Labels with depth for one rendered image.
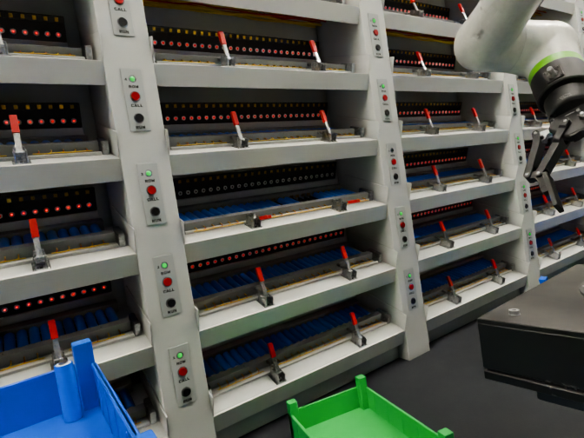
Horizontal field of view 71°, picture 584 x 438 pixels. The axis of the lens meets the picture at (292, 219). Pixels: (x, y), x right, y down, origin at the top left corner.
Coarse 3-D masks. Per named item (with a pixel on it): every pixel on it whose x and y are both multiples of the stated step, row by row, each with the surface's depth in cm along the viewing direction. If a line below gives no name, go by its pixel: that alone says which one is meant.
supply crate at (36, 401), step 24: (24, 384) 45; (48, 384) 46; (96, 384) 46; (0, 408) 44; (24, 408) 45; (48, 408) 46; (96, 408) 47; (120, 408) 34; (0, 432) 44; (24, 432) 44; (48, 432) 43; (72, 432) 42; (96, 432) 41; (120, 432) 36; (144, 432) 25
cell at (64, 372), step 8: (64, 360) 45; (56, 368) 44; (64, 368) 44; (72, 368) 45; (56, 376) 44; (64, 376) 44; (72, 376) 45; (64, 384) 44; (72, 384) 45; (64, 392) 44; (72, 392) 44; (64, 400) 44; (72, 400) 44; (64, 408) 44; (72, 408) 44; (80, 408) 45; (64, 416) 44; (72, 416) 44; (80, 416) 45
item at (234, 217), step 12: (360, 192) 121; (288, 204) 106; (300, 204) 107; (312, 204) 109; (324, 204) 112; (216, 216) 95; (228, 216) 96; (240, 216) 98; (276, 216) 102; (192, 228) 91
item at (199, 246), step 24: (240, 192) 111; (264, 192) 116; (384, 192) 118; (288, 216) 104; (312, 216) 105; (336, 216) 108; (360, 216) 113; (384, 216) 119; (192, 240) 87; (216, 240) 89; (240, 240) 93; (264, 240) 97; (288, 240) 101
